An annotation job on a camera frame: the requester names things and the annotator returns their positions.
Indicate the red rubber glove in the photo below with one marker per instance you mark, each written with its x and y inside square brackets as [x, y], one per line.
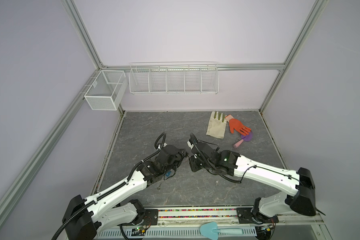
[236, 125]

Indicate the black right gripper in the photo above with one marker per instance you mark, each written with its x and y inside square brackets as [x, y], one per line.
[192, 160]

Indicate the beige fabric glove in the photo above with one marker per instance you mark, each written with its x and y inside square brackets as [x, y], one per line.
[217, 125]

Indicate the teal garden trowel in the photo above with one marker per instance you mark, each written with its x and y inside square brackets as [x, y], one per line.
[212, 232]

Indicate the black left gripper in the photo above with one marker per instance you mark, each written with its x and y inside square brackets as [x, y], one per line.
[180, 156]

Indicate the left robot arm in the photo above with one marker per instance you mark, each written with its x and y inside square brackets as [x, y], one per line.
[84, 218]

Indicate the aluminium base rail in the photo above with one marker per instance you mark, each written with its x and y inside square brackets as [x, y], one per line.
[223, 215]

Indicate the white mesh box basket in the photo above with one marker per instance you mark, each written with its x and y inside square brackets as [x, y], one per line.
[107, 90]

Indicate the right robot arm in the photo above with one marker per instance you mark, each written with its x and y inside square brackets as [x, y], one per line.
[297, 188]

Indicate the white slotted cable duct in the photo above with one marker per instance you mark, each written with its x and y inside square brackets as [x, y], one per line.
[177, 233]

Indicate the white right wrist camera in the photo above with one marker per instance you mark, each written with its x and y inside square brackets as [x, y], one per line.
[192, 142]

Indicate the purple pink brush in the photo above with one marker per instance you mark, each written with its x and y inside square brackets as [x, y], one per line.
[246, 138]

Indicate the white wire shelf basket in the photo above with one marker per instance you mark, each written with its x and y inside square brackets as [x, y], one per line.
[174, 78]

